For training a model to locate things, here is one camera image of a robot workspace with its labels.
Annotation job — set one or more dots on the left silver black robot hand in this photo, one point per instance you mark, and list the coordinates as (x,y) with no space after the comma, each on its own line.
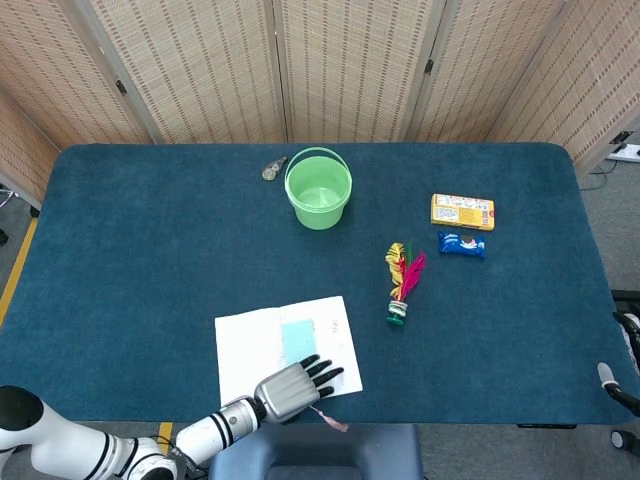
(285,392)

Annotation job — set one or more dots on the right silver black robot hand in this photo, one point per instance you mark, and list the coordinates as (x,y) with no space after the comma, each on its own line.
(625,397)

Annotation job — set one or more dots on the light blue tasselled bookmark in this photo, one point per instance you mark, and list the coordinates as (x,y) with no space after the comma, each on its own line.
(298,340)

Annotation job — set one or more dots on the white paper notebook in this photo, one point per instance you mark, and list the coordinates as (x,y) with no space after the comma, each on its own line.
(245,350)

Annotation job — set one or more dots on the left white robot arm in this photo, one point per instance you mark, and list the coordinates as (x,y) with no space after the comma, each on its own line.
(75,445)

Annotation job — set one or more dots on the black caster wheel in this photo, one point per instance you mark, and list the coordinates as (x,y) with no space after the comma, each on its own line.
(620,439)

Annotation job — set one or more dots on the dark blue robot torso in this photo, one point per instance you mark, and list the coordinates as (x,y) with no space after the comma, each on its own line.
(315,450)

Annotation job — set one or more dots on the colourful feather shuttlecock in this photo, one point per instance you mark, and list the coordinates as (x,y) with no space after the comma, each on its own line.
(402,280)

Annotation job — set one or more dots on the green plastic bucket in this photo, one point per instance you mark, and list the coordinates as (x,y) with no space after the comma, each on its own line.
(318,195)

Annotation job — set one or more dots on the dark blue tablecloth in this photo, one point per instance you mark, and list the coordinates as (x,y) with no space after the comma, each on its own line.
(150,225)

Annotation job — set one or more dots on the blue cookie packet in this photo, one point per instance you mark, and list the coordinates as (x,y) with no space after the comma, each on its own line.
(461,246)

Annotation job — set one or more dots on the white power strip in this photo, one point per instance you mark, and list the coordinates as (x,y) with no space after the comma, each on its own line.
(625,152)

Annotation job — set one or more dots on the yellow cardboard box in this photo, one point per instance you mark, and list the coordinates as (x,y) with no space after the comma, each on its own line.
(462,212)

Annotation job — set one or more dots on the woven folding screen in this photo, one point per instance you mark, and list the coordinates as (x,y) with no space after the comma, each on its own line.
(200,65)

